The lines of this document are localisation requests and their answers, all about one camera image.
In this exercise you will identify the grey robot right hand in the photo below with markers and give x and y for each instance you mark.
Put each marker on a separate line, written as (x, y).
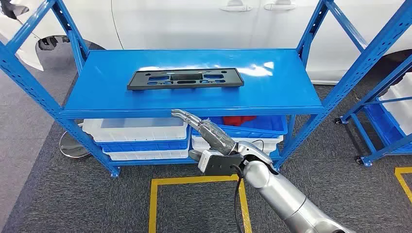
(212, 135)

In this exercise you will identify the black plastic plate part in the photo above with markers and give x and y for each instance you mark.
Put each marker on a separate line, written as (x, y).
(135, 82)

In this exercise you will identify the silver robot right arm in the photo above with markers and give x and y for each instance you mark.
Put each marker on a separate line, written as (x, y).
(276, 193)

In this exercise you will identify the blue metal shelf rack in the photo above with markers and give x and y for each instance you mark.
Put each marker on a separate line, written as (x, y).
(273, 90)

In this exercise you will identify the white car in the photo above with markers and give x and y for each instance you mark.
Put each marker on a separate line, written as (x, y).
(193, 25)

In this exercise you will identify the blue wheeled metal rack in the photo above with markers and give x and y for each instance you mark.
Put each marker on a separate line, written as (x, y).
(386, 150)

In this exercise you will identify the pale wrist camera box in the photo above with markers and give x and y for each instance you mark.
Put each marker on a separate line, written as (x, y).
(206, 160)

